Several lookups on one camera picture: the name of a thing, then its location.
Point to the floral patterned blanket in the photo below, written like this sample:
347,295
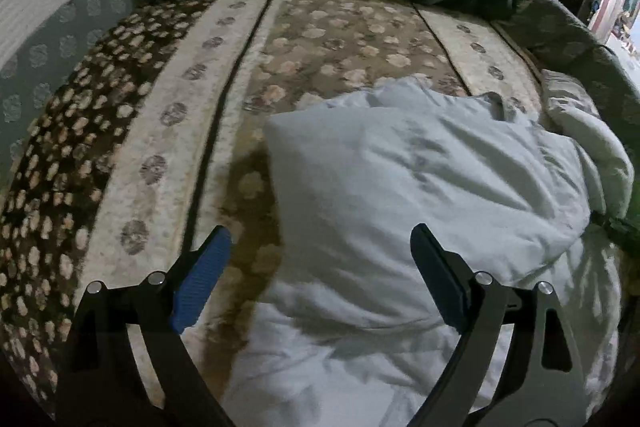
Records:
165,107

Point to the white padded jacket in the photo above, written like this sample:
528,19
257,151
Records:
400,187

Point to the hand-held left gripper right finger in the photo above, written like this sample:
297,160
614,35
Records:
440,277

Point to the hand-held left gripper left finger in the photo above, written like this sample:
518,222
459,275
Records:
202,277

